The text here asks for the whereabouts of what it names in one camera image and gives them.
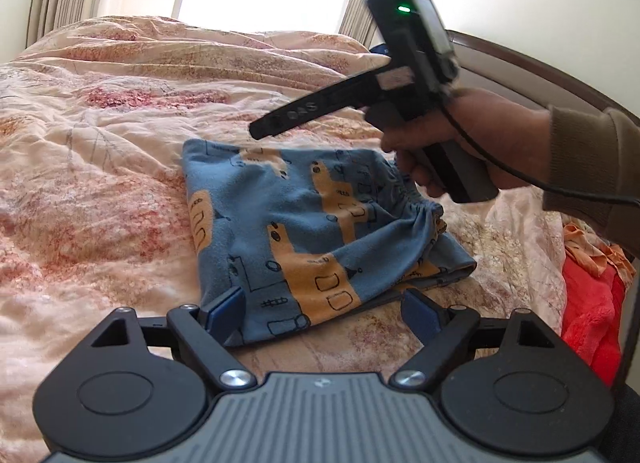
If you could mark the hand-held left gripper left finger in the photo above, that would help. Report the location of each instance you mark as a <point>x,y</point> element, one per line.
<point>225,310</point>

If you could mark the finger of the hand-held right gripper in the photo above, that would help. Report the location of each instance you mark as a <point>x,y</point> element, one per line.
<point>267,127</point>

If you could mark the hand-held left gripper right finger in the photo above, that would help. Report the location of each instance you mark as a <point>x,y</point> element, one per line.
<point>417,314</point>

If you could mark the blue car print pants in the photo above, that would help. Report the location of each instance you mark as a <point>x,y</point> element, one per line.
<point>260,253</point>

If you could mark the person's right hand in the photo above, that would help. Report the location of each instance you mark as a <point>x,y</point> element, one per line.
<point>500,138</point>

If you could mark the small blue object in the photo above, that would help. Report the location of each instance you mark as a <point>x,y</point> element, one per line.
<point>380,50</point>

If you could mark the brown wooden headboard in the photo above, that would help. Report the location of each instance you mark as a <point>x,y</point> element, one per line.
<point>480,39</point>

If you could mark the pink floral blanket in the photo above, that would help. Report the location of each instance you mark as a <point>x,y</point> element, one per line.
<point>100,193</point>

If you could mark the red fuzzy cloth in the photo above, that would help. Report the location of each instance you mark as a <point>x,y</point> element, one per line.
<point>590,318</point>

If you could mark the orange cloth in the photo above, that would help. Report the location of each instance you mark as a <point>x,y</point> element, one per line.
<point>600,255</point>

